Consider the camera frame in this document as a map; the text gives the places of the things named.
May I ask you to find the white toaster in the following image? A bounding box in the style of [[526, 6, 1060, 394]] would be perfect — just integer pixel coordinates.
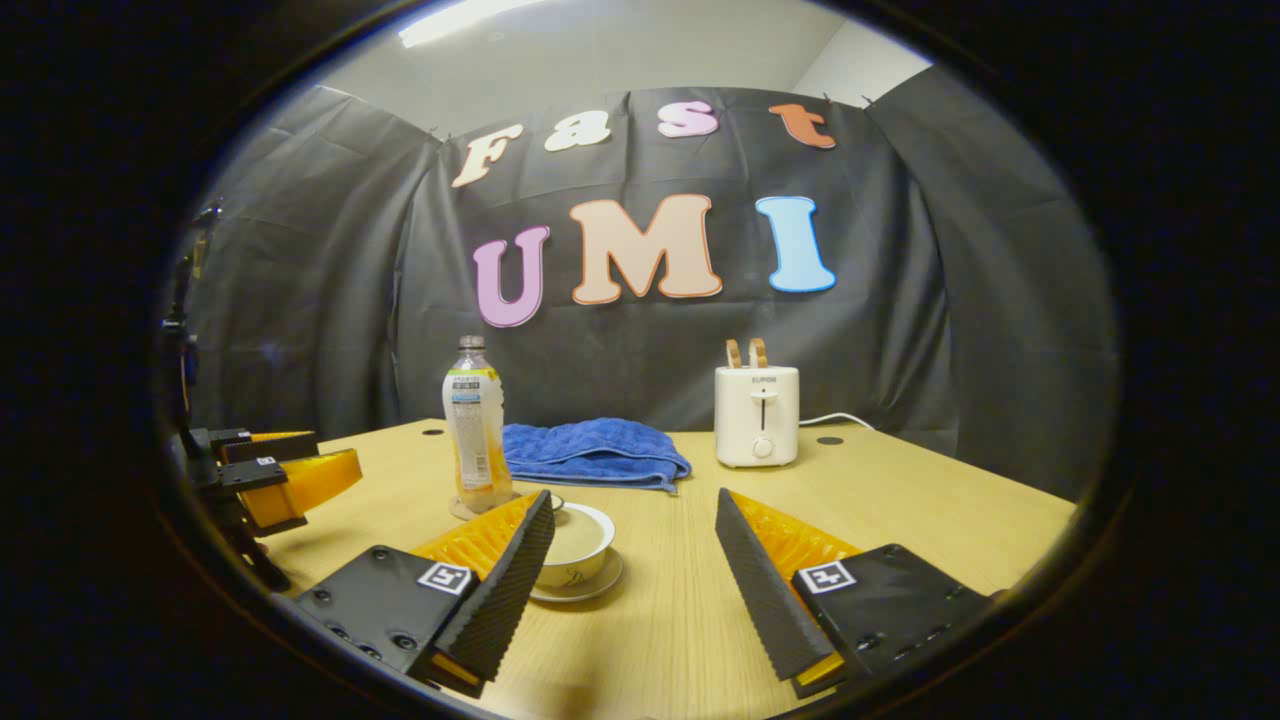
[[715, 366, 801, 469]]

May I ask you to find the white saucer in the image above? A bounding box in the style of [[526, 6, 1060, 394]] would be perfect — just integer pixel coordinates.
[[528, 548, 624, 604]]

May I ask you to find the dark pole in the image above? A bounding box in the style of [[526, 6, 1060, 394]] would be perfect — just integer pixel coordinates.
[[160, 200, 223, 429]]

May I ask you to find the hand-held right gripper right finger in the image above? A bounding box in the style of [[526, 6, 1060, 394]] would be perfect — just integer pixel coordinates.
[[715, 488, 1001, 699]]

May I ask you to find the round wooden coaster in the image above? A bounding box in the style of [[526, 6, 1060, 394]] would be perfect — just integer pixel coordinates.
[[449, 495, 521, 523]]

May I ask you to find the clear water bottle white label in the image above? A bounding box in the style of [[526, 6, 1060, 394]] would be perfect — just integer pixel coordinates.
[[443, 335, 514, 514]]

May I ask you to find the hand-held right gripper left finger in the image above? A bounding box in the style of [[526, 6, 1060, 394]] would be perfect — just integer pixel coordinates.
[[285, 488, 557, 699]]

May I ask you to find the blue towel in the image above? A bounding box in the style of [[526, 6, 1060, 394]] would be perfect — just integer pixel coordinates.
[[502, 418, 693, 496]]

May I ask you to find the white teacup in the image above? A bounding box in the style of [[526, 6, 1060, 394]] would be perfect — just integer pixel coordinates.
[[535, 503, 617, 589]]

